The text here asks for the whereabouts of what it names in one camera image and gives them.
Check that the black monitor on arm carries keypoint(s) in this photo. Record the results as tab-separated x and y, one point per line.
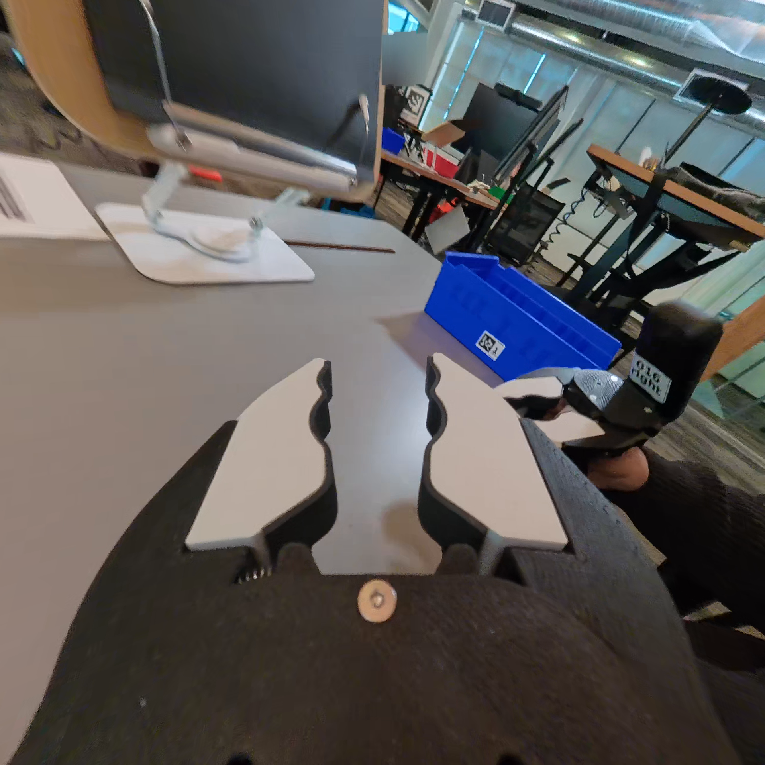
550	131

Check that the grey panel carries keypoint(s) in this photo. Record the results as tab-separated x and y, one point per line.
448	230

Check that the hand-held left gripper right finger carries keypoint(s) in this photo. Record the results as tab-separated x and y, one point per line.
496	472

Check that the vent grille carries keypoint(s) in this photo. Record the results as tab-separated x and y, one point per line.
496	12

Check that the small blue storage bin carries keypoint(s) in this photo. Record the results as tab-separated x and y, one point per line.
392	138

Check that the open cardboard box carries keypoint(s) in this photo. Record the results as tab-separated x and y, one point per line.
445	132

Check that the white document stand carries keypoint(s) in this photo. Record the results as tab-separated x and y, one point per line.
209	251

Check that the wooden-top standing desk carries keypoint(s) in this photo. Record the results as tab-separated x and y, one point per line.
675	191

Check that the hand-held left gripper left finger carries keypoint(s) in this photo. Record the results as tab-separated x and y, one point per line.
263	466

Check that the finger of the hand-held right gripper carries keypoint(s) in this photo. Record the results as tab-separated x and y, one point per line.
574	427
526	385

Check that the small marker sign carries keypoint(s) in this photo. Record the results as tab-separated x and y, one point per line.
416	104

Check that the orange traffic cone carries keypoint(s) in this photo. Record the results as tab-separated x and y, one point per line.
206	174

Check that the black computer monitor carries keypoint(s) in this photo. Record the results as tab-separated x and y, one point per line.
490	125

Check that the black computer case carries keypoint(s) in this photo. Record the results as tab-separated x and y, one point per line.
526	224

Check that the printed paper sheet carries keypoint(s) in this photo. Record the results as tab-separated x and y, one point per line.
36	197

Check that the long wooden desk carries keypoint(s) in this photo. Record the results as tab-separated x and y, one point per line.
436	179

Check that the red storage bin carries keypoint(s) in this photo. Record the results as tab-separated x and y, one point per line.
442	156

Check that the blue bin with marker sticker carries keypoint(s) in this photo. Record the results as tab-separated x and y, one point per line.
514	311

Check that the person's right hand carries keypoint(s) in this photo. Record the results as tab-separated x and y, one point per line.
621	469

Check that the large silver ventilation duct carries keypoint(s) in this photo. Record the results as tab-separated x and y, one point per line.
627	24

